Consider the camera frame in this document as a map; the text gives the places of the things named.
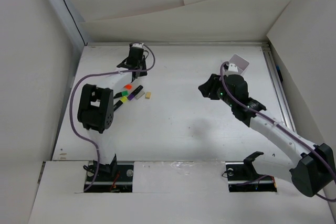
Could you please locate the purple highlighter marker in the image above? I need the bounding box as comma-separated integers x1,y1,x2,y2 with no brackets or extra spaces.
127,85,143,101

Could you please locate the yellow eraser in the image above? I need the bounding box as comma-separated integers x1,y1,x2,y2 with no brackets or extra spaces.
145,92,151,99

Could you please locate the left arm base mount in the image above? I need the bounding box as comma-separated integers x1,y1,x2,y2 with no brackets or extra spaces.
83,160,134,193

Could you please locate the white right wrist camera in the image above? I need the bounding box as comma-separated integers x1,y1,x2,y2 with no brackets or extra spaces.
226,63,239,74

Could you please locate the green highlighter marker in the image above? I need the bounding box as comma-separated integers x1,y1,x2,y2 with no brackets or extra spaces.
113,90,129,99

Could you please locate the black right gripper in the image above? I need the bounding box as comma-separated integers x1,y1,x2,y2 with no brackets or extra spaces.
198,73,236,108

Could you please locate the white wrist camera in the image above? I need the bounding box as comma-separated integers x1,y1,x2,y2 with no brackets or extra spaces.
226,63,239,74
130,42,144,49

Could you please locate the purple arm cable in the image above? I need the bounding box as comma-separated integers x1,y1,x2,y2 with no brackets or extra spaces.
219,61,336,203
70,42,157,192

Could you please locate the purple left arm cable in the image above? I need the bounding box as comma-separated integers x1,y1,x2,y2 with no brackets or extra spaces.
70,42,157,192

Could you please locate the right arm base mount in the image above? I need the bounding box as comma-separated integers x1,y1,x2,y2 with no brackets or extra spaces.
222,151,277,193

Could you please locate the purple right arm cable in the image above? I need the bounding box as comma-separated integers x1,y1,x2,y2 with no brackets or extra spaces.
219,61,336,203

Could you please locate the white divided container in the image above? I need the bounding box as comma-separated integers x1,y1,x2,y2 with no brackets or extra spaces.
229,54,250,76

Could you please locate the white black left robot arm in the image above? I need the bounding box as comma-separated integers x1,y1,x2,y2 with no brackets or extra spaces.
69,42,155,180

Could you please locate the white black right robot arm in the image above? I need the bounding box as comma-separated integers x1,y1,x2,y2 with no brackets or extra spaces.
198,74,335,197

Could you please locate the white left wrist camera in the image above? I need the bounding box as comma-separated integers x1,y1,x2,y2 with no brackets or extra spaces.
130,42,144,49

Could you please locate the orange highlighter marker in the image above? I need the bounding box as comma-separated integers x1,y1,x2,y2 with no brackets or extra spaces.
124,84,132,90

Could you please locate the yellow highlighter marker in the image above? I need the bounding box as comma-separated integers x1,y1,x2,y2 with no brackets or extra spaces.
113,96,128,111

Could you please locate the dirty white eraser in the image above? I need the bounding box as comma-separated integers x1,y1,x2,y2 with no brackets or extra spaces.
135,91,145,100

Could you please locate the aluminium table edge rail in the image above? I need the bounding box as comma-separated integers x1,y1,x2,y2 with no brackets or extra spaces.
261,42,296,132

